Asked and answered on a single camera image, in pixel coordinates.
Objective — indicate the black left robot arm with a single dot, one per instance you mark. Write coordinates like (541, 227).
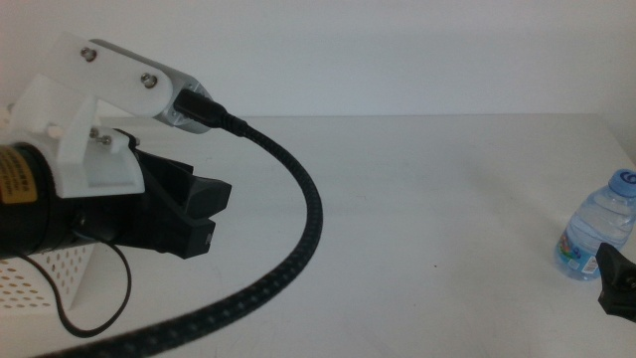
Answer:
(30, 224)

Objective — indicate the white perforated plastic basket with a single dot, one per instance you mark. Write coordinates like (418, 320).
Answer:
(45, 278)

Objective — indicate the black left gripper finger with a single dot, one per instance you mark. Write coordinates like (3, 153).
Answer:
(199, 199)
(189, 243)

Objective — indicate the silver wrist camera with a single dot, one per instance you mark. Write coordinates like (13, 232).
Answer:
(191, 92)

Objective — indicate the clear water bottle blue cap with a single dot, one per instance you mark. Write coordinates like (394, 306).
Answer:
(591, 224)

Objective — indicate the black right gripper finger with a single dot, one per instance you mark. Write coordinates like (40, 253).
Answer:
(618, 268)
(621, 305)

